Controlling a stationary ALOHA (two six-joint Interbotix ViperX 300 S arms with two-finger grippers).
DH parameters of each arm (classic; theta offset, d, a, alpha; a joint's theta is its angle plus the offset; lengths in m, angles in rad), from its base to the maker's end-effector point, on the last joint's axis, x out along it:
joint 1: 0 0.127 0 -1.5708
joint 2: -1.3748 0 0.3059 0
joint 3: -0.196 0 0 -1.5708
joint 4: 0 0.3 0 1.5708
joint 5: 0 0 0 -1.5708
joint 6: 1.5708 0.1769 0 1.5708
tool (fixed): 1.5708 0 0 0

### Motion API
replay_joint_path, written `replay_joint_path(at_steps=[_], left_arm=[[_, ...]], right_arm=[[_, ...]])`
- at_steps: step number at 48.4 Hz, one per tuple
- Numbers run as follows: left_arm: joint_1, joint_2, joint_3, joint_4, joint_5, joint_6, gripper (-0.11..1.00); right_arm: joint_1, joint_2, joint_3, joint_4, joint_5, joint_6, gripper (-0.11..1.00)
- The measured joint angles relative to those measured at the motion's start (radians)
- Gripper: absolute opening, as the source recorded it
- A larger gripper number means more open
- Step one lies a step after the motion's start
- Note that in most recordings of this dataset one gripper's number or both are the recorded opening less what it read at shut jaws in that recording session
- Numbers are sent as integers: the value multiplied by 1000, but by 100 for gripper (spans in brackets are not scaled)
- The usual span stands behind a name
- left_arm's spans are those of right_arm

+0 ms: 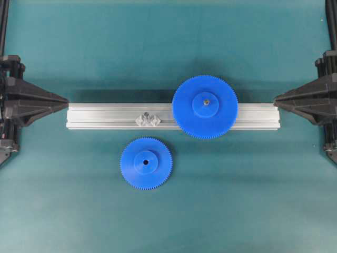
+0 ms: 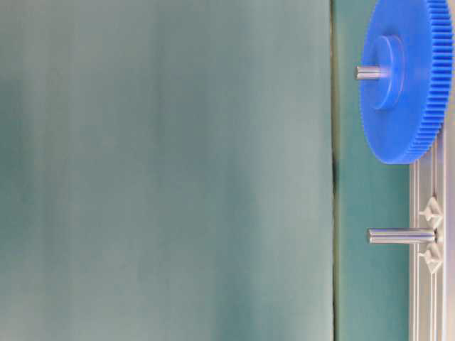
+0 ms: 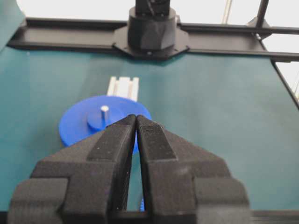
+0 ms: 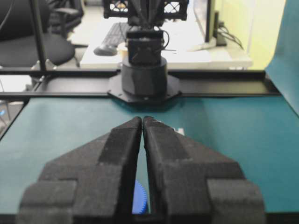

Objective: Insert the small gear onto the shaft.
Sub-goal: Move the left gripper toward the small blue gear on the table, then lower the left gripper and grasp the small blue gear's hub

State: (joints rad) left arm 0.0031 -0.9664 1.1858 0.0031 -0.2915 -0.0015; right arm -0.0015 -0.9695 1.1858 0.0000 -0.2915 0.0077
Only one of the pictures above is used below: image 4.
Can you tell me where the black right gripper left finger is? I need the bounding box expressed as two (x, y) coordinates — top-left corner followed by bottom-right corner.
(16, 117), (142, 224)

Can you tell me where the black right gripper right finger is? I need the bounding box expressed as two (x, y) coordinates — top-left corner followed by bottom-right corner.
(142, 116), (266, 224)

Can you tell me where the small blue gear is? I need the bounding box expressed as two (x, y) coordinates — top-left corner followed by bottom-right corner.
(132, 180), (148, 214)

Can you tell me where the white desk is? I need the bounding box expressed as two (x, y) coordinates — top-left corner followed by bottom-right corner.
(80, 18), (253, 70)

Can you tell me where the black computer mouse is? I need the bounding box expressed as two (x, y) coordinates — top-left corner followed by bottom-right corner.
(93, 44), (118, 56)

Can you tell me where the black keyboard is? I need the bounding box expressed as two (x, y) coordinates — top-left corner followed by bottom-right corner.
(102, 22), (132, 47)

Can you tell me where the black monitor stand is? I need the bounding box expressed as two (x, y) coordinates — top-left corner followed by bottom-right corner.
(202, 9), (227, 47)

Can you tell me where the black office chair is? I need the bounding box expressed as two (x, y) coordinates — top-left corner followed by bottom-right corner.
(0, 0), (75, 68)

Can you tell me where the black aluminium frame rail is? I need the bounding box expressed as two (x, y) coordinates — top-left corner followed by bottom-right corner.
(0, 69), (280, 101)

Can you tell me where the black vertical frame post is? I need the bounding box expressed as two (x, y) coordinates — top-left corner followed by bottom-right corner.
(30, 0), (46, 71)

